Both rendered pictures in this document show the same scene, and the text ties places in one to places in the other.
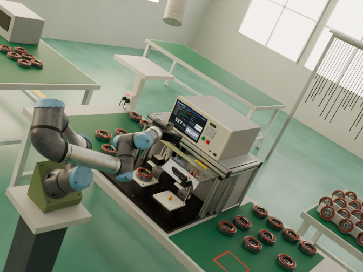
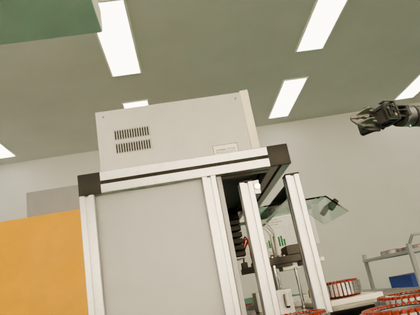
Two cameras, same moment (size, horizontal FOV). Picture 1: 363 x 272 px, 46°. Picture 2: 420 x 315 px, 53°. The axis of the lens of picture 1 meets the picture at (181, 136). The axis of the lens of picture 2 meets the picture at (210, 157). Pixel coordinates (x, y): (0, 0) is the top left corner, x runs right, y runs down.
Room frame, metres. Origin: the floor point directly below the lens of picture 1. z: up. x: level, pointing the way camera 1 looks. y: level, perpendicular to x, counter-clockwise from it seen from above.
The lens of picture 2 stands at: (3.25, 0.84, 0.84)
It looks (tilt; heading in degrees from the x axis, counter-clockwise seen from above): 18 degrees up; 233
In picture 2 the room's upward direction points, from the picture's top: 10 degrees counter-clockwise
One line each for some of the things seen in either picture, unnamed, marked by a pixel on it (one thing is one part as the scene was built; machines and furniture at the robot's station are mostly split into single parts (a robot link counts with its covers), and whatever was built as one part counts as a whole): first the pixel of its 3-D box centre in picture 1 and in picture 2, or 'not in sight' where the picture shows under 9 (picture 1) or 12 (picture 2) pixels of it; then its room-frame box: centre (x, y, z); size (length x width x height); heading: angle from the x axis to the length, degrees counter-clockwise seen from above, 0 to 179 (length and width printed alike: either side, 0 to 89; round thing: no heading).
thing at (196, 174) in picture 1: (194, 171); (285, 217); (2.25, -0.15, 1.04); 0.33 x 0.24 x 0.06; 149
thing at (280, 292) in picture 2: (159, 171); (279, 301); (2.53, 0.04, 0.80); 0.07 x 0.05 x 0.06; 59
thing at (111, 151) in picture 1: (108, 150); (411, 304); (2.58, 0.40, 0.77); 0.11 x 0.11 x 0.04
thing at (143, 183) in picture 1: (142, 177); (340, 299); (2.41, 0.12, 0.78); 0.15 x 0.15 x 0.01; 59
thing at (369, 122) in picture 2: not in sight; (366, 120); (2.03, 0.09, 1.29); 0.09 x 0.06 x 0.03; 169
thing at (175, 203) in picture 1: (169, 199); (313, 299); (2.28, -0.09, 0.78); 0.15 x 0.15 x 0.01; 59
